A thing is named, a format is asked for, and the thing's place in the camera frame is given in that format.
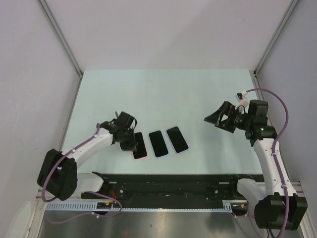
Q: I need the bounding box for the aluminium rail frame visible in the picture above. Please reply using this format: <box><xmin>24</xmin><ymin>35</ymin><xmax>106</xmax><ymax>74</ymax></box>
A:
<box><xmin>292</xmin><ymin>182</ymin><xmax>305</xmax><ymax>197</ymax></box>

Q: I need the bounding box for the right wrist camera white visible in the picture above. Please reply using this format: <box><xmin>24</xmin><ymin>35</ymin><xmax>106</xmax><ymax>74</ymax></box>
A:
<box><xmin>236</xmin><ymin>91</ymin><xmax>249</xmax><ymax>108</ymax></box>

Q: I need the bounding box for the slotted cable duct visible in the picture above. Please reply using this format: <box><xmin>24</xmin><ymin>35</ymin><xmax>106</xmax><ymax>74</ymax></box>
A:
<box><xmin>46</xmin><ymin>200</ymin><xmax>247</xmax><ymax>212</ymax></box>

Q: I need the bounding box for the blue phone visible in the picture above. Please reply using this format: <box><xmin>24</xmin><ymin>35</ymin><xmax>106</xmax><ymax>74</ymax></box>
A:
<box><xmin>166</xmin><ymin>126</ymin><xmax>189</xmax><ymax>154</ymax></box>

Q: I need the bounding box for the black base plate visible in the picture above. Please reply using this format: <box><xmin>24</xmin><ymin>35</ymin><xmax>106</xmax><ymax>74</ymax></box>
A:
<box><xmin>81</xmin><ymin>173</ymin><xmax>263</xmax><ymax>209</ymax></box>

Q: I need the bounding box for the light blue phone case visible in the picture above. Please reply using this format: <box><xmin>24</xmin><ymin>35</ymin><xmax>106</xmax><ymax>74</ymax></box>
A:
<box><xmin>155</xmin><ymin>154</ymin><xmax>169</xmax><ymax>159</ymax></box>

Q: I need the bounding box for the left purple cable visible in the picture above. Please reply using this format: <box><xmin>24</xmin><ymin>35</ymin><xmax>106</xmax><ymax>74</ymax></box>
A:
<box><xmin>41</xmin><ymin>123</ymin><xmax>123</xmax><ymax>225</ymax></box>

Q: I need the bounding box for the lilac phone case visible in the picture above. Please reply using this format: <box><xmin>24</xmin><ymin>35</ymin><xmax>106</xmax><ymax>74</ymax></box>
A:
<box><xmin>174</xmin><ymin>149</ymin><xmax>189</xmax><ymax>155</ymax></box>

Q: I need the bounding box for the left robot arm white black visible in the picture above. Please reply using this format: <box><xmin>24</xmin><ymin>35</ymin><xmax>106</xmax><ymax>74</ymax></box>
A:
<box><xmin>37</xmin><ymin>112</ymin><xmax>138</xmax><ymax>203</ymax></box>

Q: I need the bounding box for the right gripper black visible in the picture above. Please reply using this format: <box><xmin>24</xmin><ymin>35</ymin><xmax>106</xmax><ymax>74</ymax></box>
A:
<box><xmin>204</xmin><ymin>101</ymin><xmax>252</xmax><ymax>133</ymax></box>

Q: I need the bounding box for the black phone purple edge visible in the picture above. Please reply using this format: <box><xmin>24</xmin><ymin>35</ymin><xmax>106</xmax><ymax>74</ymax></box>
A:
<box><xmin>132</xmin><ymin>132</ymin><xmax>148</xmax><ymax>160</ymax></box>

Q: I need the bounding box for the black phone teal edge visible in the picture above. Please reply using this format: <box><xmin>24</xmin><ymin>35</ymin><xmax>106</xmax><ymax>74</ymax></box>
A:
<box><xmin>149</xmin><ymin>130</ymin><xmax>168</xmax><ymax>158</ymax></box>

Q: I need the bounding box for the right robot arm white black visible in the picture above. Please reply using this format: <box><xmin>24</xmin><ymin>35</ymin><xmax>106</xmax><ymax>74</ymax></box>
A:
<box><xmin>204</xmin><ymin>100</ymin><xmax>308</xmax><ymax>231</ymax></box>

